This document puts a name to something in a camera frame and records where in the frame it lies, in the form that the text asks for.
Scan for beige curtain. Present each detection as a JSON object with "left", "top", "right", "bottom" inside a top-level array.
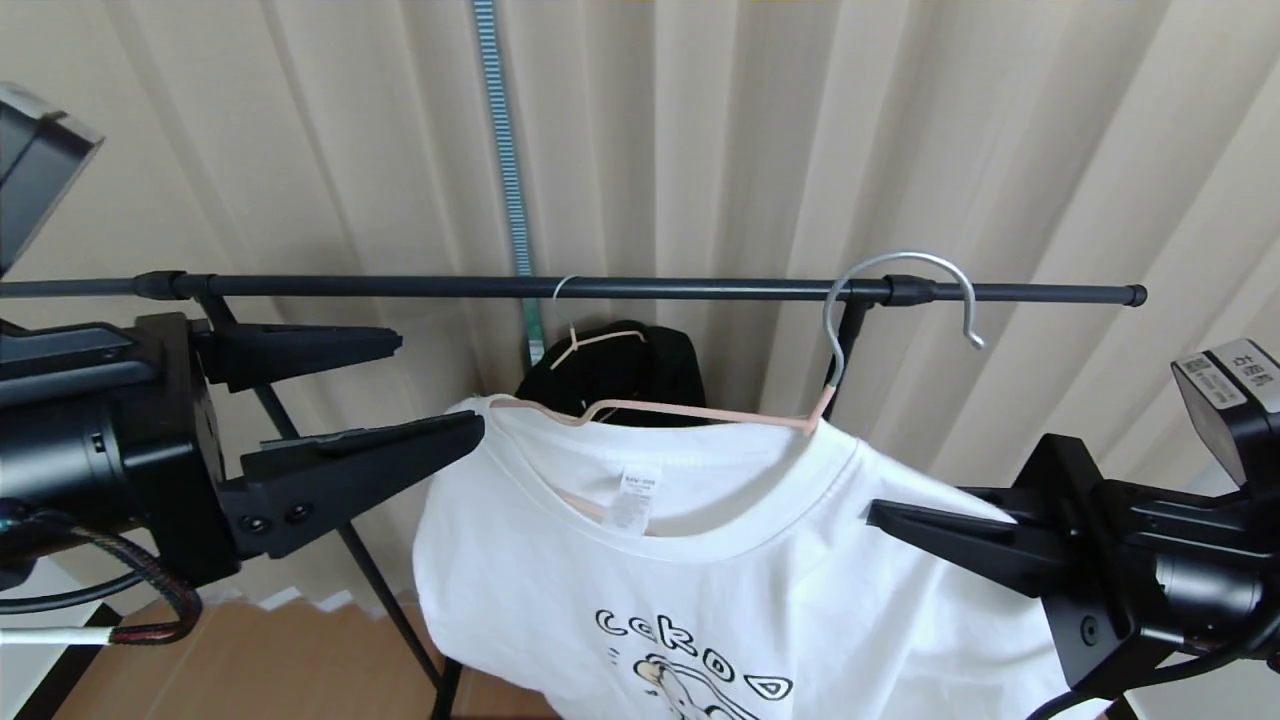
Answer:
[{"left": 0, "top": 0, "right": 1280, "bottom": 621}]

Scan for white garment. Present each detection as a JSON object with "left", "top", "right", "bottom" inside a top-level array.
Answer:
[{"left": 413, "top": 395, "right": 1111, "bottom": 720}]

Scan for black cable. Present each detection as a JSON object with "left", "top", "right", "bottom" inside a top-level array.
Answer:
[
  {"left": 1028, "top": 600, "right": 1280, "bottom": 720},
  {"left": 0, "top": 568, "right": 146, "bottom": 615}
]

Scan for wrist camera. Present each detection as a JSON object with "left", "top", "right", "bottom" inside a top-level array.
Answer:
[
  {"left": 1170, "top": 338, "right": 1280, "bottom": 491},
  {"left": 0, "top": 85, "right": 104, "bottom": 276}
]

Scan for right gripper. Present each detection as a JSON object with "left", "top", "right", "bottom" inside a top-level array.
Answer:
[{"left": 866, "top": 433, "right": 1280, "bottom": 701}]

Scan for black shorts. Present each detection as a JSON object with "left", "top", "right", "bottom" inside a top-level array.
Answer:
[{"left": 515, "top": 320, "right": 709, "bottom": 428}]

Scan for black clothes rack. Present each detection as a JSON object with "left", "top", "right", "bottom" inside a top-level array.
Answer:
[{"left": 0, "top": 270, "right": 1149, "bottom": 720}]

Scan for pink clothes hanger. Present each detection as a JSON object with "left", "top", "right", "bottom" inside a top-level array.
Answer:
[
  {"left": 550, "top": 275, "right": 649, "bottom": 371},
  {"left": 488, "top": 250, "right": 987, "bottom": 521}
]

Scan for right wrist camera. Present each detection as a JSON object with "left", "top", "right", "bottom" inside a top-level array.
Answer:
[{"left": 1170, "top": 338, "right": 1280, "bottom": 491}]

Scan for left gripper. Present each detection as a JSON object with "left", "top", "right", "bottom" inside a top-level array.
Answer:
[{"left": 0, "top": 312, "right": 486, "bottom": 591}]

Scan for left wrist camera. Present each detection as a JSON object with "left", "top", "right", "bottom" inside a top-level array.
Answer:
[{"left": 0, "top": 85, "right": 104, "bottom": 276}]

